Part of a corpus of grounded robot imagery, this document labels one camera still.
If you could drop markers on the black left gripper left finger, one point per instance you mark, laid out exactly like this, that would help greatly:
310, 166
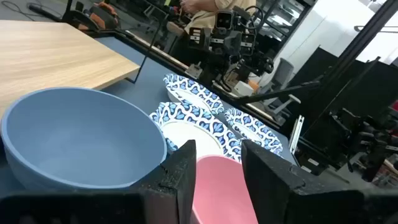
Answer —
168, 193

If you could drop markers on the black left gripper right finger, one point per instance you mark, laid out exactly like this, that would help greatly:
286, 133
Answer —
280, 193

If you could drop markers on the pink bowl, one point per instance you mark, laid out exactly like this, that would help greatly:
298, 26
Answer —
220, 189

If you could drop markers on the blue patterned paper plate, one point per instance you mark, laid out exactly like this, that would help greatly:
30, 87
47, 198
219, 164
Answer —
192, 93
189, 130
255, 127

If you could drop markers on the blue bowl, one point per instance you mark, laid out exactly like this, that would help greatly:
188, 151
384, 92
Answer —
81, 140

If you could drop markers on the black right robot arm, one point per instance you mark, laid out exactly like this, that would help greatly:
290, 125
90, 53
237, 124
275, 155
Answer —
224, 68

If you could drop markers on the person's white shoes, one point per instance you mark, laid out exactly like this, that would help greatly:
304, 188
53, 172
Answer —
208, 15

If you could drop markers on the gray office chair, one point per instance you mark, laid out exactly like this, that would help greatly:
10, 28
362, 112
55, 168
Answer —
283, 74

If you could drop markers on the black machinery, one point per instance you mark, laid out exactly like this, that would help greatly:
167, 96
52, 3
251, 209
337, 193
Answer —
348, 140

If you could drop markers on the orange and black vacuum cleaner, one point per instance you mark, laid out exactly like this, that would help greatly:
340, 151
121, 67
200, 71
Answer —
99, 17

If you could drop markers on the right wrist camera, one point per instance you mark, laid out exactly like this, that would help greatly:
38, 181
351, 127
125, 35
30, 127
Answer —
224, 20

